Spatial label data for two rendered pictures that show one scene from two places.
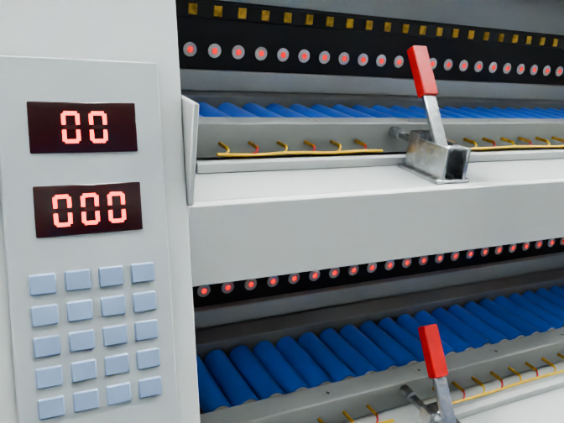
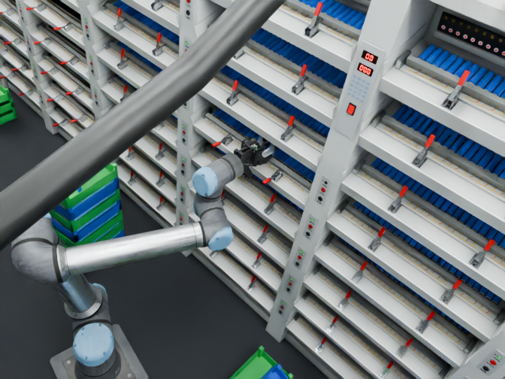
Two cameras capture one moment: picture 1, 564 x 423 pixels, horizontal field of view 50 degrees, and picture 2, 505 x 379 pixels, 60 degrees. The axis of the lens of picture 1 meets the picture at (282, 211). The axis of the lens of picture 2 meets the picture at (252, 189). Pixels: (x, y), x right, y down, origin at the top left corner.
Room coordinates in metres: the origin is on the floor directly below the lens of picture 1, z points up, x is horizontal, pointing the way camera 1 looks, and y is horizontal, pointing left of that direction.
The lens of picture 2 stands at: (-0.43, -0.78, 2.03)
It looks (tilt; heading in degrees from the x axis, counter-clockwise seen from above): 44 degrees down; 63
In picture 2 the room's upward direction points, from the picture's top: 11 degrees clockwise
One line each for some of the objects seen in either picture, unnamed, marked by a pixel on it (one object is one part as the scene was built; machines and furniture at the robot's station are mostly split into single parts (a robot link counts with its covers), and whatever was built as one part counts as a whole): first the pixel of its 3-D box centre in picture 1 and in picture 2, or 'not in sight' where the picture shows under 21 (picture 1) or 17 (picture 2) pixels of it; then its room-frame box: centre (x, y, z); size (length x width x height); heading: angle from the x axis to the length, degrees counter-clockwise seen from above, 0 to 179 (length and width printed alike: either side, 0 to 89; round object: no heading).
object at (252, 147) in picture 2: not in sight; (246, 155); (0.08, 0.32, 1.02); 0.12 x 0.08 x 0.09; 29
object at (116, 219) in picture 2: not in sight; (87, 220); (-0.52, 0.87, 0.20); 0.30 x 0.20 x 0.08; 36
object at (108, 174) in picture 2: not in sight; (78, 176); (-0.52, 0.87, 0.52); 0.30 x 0.20 x 0.08; 36
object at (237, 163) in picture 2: not in sight; (230, 165); (0.00, 0.29, 1.02); 0.10 x 0.05 x 0.09; 119
